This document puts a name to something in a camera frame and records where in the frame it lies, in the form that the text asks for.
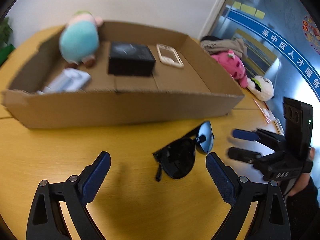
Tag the blue banner with characters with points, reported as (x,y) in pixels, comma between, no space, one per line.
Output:
(301,64)

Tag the black product box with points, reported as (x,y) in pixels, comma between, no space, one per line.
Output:
(129,59)

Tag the white folding phone stand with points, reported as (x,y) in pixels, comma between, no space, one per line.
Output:
(70,80)

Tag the potted green plant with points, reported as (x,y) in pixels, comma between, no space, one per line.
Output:
(5,32)

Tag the cardboard tray box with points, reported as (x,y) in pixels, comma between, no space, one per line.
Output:
(201,89)

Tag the blue pink plush doll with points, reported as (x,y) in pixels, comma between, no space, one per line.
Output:
(79,40)

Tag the pink plush toy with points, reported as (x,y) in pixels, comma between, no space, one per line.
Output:
(233,65)

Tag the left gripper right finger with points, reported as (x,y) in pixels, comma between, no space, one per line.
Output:
(270,220)

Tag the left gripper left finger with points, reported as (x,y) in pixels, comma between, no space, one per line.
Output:
(46,220)

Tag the green cloth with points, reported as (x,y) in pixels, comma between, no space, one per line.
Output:
(5,52)

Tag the person's right hand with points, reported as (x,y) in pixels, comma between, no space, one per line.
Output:
(304,178)

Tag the beige folded cloth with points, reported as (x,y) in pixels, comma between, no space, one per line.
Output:
(213,45)

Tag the pink pen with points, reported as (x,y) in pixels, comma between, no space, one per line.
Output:
(262,112)

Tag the black sunglasses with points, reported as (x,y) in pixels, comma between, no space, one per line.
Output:
(177,158)

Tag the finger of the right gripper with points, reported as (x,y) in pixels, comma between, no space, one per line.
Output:
(246,156)
(271,140)

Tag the black camera box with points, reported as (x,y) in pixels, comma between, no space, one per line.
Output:
(298,128)

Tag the panda plush toy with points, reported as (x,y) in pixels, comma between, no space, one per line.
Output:
(262,88)

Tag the beige clear phone case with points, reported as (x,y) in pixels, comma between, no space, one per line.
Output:
(169,56)

